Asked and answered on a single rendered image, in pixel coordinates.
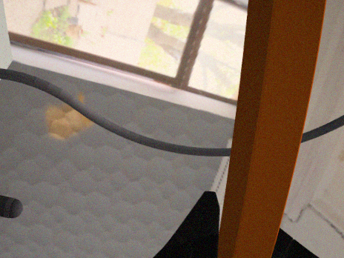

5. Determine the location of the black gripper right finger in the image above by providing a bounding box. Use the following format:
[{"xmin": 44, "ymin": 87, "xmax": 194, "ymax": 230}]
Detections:
[{"xmin": 271, "ymin": 228, "xmax": 319, "ymax": 258}]

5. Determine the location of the orange handle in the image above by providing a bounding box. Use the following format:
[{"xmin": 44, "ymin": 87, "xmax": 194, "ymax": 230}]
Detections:
[{"xmin": 217, "ymin": 0, "xmax": 326, "ymax": 258}]

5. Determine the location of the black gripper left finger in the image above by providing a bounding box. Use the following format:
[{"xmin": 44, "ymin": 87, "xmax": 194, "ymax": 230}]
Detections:
[{"xmin": 154, "ymin": 191, "xmax": 219, "ymax": 258}]

